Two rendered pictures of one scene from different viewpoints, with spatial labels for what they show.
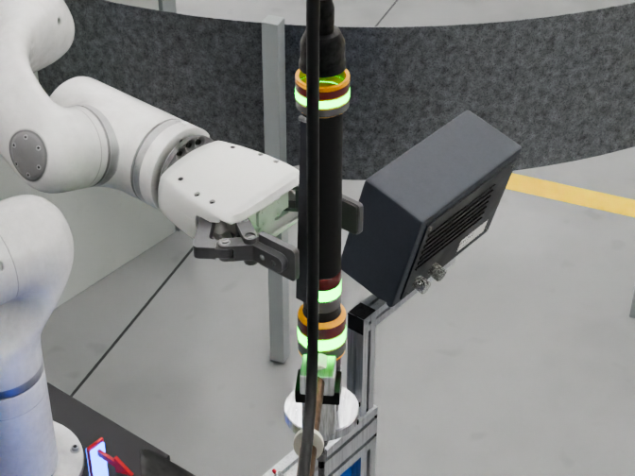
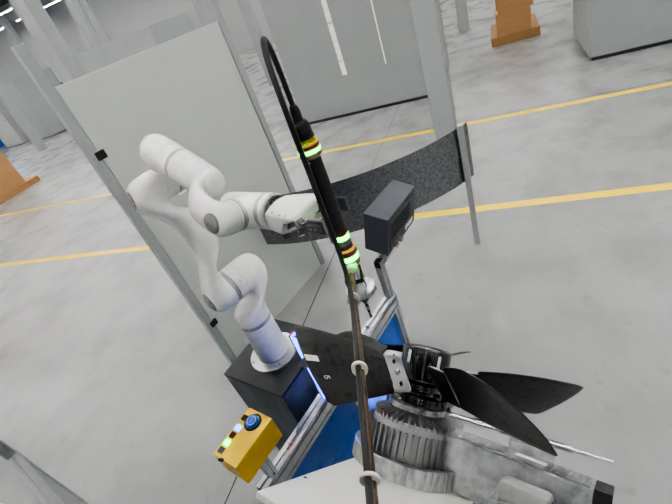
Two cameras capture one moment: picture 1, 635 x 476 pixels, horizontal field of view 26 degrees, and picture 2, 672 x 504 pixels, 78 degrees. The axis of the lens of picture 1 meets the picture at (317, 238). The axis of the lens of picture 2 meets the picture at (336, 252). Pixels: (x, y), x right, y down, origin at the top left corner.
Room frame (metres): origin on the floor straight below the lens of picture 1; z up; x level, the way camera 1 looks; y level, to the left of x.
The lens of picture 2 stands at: (0.21, -0.05, 2.05)
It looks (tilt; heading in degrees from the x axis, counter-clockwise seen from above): 33 degrees down; 6
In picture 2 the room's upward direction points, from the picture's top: 21 degrees counter-clockwise
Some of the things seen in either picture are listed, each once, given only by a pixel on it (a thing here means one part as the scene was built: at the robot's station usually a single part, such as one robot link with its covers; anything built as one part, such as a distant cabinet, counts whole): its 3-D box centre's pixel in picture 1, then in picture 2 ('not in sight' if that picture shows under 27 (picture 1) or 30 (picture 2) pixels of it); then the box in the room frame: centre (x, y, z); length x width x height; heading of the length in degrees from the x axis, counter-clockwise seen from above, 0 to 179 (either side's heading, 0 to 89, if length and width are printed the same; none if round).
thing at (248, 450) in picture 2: not in sight; (250, 445); (0.95, 0.46, 1.02); 0.16 x 0.10 x 0.11; 140
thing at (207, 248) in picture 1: (219, 229); (291, 225); (0.96, 0.08, 1.66); 0.08 x 0.06 x 0.01; 148
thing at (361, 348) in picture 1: (361, 360); (383, 278); (1.59, -0.07, 0.96); 0.03 x 0.03 x 0.20; 50
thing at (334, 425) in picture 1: (320, 384); (356, 277); (0.94, 0.00, 1.50); 0.09 x 0.07 x 0.10; 175
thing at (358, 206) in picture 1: (339, 200); (337, 200); (1.00, -0.02, 1.66); 0.07 x 0.03 x 0.03; 50
